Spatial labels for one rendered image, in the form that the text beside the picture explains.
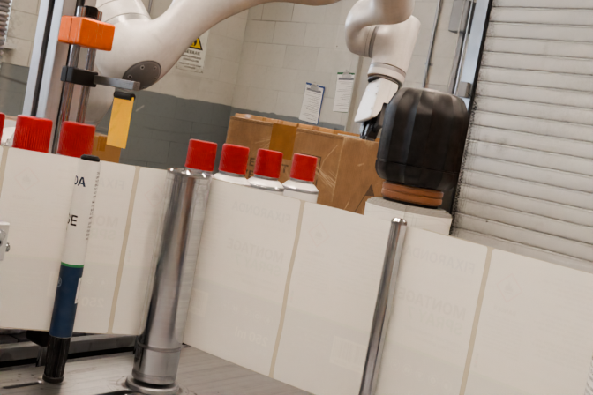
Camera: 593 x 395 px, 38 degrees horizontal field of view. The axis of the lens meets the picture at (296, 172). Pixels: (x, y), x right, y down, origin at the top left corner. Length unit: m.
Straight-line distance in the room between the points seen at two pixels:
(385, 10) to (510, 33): 4.09
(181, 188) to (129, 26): 0.78
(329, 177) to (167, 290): 0.81
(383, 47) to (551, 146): 3.69
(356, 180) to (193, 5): 0.42
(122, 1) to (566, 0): 4.44
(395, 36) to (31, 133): 1.24
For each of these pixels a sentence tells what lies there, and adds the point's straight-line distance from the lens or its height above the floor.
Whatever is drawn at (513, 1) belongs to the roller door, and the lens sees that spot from 5.91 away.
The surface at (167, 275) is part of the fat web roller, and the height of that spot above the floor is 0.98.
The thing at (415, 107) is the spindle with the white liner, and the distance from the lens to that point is 0.81.
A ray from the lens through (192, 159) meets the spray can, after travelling 0.99.
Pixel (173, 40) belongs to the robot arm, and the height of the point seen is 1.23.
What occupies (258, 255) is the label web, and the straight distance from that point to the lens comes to 0.70.
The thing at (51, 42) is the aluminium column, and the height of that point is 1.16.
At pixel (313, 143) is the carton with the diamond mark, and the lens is 1.51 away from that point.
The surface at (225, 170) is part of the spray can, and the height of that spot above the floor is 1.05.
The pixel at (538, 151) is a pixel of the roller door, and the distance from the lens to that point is 5.61.
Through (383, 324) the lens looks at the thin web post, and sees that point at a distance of 0.64.
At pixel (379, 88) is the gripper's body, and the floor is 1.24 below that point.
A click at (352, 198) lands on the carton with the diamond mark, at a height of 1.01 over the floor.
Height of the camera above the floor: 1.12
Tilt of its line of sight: 3 degrees down
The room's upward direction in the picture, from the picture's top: 10 degrees clockwise
